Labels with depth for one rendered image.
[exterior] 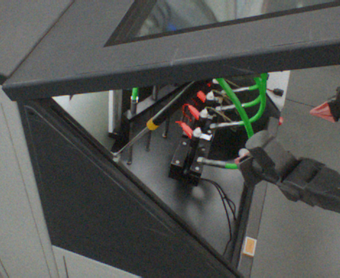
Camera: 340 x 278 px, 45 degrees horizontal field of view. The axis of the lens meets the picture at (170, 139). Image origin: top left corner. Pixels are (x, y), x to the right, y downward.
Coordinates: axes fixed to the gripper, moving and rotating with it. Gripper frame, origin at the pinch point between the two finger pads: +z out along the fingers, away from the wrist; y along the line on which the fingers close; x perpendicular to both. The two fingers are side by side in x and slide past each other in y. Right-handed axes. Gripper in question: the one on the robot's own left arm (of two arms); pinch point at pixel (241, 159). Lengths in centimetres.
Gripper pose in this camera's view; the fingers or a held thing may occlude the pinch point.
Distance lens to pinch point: 104.9
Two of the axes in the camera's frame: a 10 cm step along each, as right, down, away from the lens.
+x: 4.1, 8.7, 2.6
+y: -8.5, 4.7, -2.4
